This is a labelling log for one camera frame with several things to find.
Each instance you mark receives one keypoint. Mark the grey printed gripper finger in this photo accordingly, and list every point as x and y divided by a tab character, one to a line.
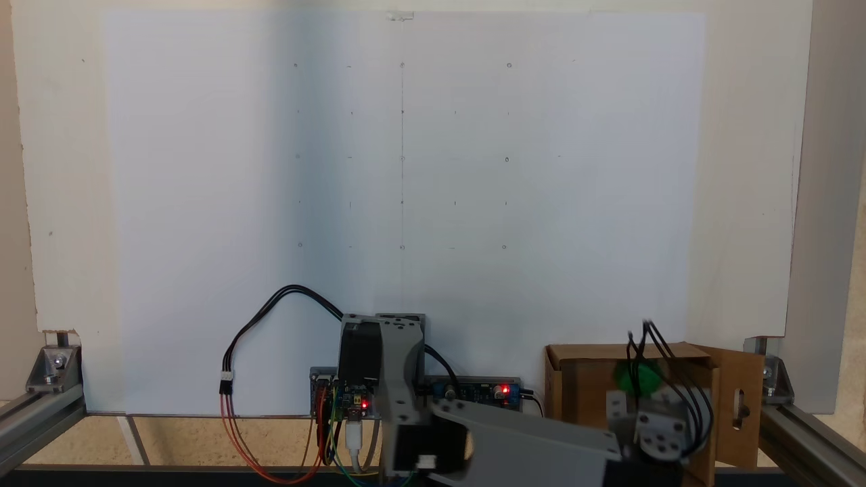
616	412

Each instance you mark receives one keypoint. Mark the green dice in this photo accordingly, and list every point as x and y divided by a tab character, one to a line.
646	380

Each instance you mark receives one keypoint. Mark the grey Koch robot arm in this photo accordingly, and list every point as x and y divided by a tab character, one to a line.
528	439

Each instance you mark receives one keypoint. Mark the brown cardboard box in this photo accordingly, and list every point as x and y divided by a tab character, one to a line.
582	406

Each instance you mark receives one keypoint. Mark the blue power circuit board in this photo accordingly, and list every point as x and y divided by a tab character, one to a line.
484	391

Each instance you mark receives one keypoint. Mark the controller circuit board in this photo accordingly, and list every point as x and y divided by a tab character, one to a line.
348	399

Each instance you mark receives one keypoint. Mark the clear tape piece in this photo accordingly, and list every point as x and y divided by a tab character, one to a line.
400	15

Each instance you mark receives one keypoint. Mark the metal corner bracket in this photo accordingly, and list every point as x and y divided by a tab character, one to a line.
54	365
778	379

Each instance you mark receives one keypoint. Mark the aluminium frame rail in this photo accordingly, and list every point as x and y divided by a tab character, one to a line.
812	446
34	419

